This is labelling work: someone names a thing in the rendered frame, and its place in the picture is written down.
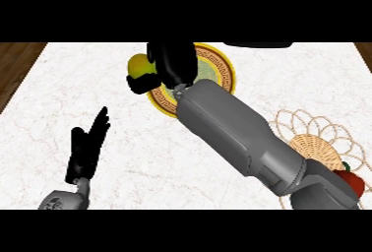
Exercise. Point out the woven wicker placemat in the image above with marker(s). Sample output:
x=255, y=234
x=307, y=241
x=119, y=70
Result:
x=323, y=147

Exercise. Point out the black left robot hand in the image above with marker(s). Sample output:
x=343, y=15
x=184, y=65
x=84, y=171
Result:
x=88, y=147

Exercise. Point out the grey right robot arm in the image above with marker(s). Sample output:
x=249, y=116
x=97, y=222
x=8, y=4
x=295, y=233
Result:
x=258, y=147

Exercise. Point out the dark appliance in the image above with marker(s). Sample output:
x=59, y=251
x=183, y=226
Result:
x=259, y=44

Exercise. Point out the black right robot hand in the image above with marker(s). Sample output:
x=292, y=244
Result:
x=175, y=64

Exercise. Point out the yellow rimmed patterned plate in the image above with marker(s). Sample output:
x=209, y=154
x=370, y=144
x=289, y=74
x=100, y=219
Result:
x=216, y=70

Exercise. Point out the yellow green pear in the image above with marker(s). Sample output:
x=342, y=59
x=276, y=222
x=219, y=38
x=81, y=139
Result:
x=140, y=67

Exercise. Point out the red apple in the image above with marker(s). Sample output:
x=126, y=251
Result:
x=354, y=182

